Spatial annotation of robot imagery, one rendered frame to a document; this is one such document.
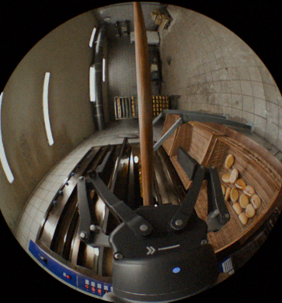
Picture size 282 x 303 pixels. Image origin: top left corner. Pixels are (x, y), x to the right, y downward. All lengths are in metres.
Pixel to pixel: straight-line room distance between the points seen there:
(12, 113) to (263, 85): 2.61
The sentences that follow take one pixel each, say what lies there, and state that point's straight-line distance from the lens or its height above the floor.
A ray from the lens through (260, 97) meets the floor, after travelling 1.32.
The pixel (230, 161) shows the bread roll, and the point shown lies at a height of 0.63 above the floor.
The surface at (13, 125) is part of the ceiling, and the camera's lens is 1.48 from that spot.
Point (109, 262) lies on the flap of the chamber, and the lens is 0.58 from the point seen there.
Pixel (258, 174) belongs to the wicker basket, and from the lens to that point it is 0.68.
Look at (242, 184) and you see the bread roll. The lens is 0.70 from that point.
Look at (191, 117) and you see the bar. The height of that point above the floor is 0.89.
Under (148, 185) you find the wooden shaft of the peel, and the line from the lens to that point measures 0.30.
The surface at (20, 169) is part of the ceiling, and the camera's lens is 1.48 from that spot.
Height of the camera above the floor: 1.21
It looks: 1 degrees down
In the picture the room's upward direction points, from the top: 94 degrees counter-clockwise
